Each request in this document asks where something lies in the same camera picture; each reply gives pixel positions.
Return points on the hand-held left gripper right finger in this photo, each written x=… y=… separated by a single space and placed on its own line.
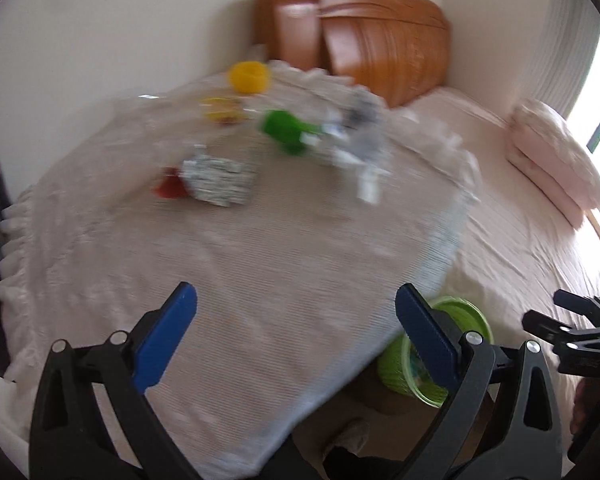
x=427 y=340

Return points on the white pleated curtain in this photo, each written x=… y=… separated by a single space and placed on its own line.
x=565 y=45

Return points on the white paper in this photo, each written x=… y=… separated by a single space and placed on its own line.
x=367 y=177

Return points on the wooden headboard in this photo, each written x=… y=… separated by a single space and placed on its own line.
x=380 y=45

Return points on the green plastic basket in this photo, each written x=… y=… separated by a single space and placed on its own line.
x=467 y=315

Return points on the white lace tablecloth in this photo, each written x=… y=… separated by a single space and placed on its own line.
x=260 y=280

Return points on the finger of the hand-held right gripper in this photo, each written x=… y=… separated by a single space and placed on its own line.
x=550 y=327
x=592 y=310

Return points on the yellow and red wrapper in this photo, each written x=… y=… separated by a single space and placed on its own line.
x=223 y=111

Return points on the person's right hand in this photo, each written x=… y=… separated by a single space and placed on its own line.
x=591 y=400

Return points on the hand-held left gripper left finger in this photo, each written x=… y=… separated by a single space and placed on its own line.
x=165 y=340

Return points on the yellow plastic cup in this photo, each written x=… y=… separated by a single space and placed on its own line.
x=249 y=76

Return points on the green plastic bottle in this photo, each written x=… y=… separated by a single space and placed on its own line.
x=284 y=130

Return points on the bed with pink sheet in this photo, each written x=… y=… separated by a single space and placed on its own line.
x=520 y=240

